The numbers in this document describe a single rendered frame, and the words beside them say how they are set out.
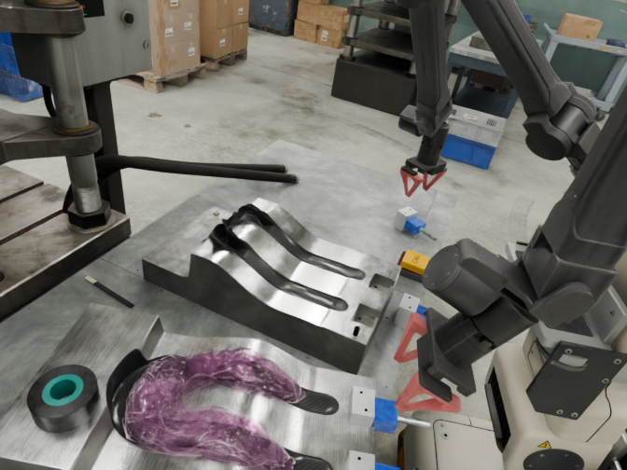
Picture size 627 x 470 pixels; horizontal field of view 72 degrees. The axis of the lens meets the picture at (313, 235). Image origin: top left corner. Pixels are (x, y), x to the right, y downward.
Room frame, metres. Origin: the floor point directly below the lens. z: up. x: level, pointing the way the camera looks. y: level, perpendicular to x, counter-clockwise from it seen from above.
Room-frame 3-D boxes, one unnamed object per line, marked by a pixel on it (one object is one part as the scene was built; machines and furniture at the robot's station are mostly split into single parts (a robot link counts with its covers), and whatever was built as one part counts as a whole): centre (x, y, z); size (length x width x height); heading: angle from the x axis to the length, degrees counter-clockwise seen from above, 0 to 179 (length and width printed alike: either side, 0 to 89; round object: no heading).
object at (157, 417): (0.37, 0.10, 0.90); 0.26 x 0.18 x 0.08; 89
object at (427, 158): (1.08, -0.26, 1.04); 0.10 x 0.07 x 0.07; 135
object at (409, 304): (0.69, -0.27, 0.83); 0.13 x 0.05 x 0.05; 72
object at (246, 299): (0.73, 0.07, 0.87); 0.50 x 0.26 x 0.14; 72
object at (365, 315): (0.60, -0.13, 0.87); 0.05 x 0.05 x 0.04; 72
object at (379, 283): (0.70, -0.16, 0.87); 0.05 x 0.05 x 0.04; 72
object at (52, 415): (0.32, 0.28, 0.93); 0.08 x 0.08 x 0.04
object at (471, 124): (3.82, -1.17, 0.28); 0.61 x 0.41 x 0.15; 68
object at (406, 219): (1.06, -0.29, 0.83); 0.13 x 0.05 x 0.05; 45
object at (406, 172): (1.07, -0.24, 0.96); 0.07 x 0.07 x 0.09; 45
